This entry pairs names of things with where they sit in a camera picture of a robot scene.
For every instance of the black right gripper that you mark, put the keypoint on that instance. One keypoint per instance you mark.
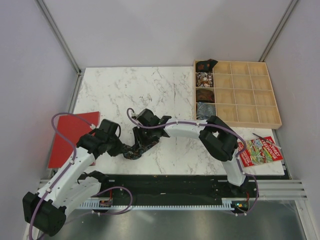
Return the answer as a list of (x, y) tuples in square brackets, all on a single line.
[(138, 139)]

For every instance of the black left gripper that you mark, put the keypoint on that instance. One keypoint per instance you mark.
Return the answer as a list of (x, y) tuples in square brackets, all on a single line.
[(119, 148)]

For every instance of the dark blue floral tie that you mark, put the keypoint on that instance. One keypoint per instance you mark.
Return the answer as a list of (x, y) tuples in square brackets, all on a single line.
[(137, 150)]

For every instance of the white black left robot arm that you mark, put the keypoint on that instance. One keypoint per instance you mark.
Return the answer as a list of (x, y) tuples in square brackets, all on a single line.
[(48, 209)]

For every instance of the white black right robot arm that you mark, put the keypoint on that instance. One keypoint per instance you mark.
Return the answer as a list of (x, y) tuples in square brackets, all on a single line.
[(215, 135)]

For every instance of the red flat box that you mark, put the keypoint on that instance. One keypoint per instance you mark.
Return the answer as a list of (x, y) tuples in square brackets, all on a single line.
[(69, 128)]

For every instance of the grey blue rolled tie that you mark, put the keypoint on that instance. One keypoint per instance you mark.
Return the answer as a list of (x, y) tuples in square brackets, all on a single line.
[(204, 111)]

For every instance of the dark brown rolled tie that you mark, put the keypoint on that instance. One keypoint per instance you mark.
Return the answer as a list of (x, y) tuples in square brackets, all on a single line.
[(205, 96)]

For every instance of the multicolour patterned rolled tie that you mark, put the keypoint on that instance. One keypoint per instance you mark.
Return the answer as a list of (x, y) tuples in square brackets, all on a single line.
[(204, 80)]

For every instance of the black orange rolled tie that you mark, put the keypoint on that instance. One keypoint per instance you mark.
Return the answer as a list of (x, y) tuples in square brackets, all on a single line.
[(205, 66)]

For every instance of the wooden compartment tray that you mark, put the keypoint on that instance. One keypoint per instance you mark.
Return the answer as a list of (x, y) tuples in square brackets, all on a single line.
[(243, 93)]

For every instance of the red treehouse children's book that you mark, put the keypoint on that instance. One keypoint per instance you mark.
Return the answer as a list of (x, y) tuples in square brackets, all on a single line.
[(258, 152)]

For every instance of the thin pencil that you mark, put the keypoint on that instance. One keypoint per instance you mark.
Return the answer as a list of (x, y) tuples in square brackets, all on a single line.
[(268, 141)]

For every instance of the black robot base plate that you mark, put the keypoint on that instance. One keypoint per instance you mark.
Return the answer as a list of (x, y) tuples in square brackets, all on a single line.
[(170, 190)]

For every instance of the grey aluminium frame post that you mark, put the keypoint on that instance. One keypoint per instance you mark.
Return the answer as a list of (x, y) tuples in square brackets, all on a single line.
[(58, 35)]

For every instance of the grey right frame post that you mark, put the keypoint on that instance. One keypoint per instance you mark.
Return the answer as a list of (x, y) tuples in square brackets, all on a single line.
[(279, 29)]

